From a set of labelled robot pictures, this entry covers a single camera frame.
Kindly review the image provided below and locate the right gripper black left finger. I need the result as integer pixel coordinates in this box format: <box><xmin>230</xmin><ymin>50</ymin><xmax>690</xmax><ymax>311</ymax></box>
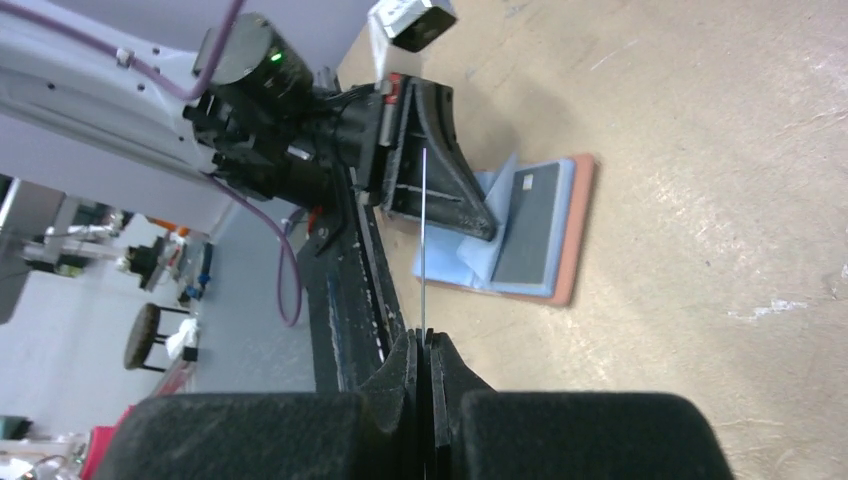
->
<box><xmin>94</xmin><ymin>331</ymin><xmax>420</xmax><ymax>479</ymax></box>

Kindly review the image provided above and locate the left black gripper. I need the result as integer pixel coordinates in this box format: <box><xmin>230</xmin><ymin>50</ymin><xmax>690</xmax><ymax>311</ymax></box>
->
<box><xmin>192</xmin><ymin>72</ymin><xmax>497</xmax><ymax>241</ymax></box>

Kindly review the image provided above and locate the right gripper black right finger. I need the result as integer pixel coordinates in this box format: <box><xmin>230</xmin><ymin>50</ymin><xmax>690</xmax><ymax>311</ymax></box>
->
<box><xmin>425</xmin><ymin>331</ymin><xmax>733</xmax><ymax>479</ymax></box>

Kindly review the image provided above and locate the pink card holder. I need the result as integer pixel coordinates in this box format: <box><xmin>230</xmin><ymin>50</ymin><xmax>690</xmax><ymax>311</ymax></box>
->
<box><xmin>412</xmin><ymin>154</ymin><xmax>596</xmax><ymax>307</ymax></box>

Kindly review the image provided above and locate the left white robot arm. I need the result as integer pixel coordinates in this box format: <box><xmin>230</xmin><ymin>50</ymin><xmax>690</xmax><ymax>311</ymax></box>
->
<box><xmin>1</xmin><ymin>1</ymin><xmax>498</xmax><ymax>241</ymax></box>

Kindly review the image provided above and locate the black round stool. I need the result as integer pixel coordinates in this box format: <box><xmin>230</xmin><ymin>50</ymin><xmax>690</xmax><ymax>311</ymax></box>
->
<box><xmin>123</xmin><ymin>303</ymin><xmax>190</xmax><ymax>374</ymax></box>

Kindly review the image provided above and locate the pink red fixture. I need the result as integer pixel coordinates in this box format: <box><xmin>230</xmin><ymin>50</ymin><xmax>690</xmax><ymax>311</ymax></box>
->
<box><xmin>79</xmin><ymin>405</ymin><xmax>135</xmax><ymax>480</ymax></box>

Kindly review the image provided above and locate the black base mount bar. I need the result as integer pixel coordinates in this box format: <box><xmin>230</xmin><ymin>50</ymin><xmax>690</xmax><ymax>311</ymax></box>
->
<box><xmin>297</xmin><ymin>202</ymin><xmax>406</xmax><ymax>393</ymax></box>

